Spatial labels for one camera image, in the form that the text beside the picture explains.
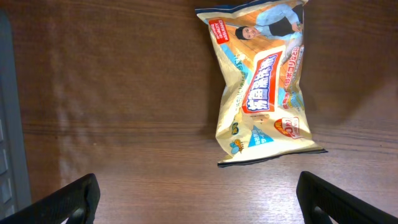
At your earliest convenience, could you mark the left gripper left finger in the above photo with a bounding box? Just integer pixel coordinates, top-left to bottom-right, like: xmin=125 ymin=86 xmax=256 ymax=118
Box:
xmin=1 ymin=174 xmax=101 ymax=224

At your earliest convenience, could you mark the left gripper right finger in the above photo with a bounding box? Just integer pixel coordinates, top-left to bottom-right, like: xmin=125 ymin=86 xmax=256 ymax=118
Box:
xmin=296 ymin=171 xmax=397 ymax=224

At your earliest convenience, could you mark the cream wet wipes pack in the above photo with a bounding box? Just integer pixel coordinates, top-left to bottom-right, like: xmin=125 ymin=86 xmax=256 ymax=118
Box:
xmin=195 ymin=0 xmax=324 ymax=167

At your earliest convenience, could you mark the grey plastic mesh basket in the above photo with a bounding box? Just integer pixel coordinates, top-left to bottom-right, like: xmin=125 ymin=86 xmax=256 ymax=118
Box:
xmin=1 ymin=10 xmax=32 ymax=220

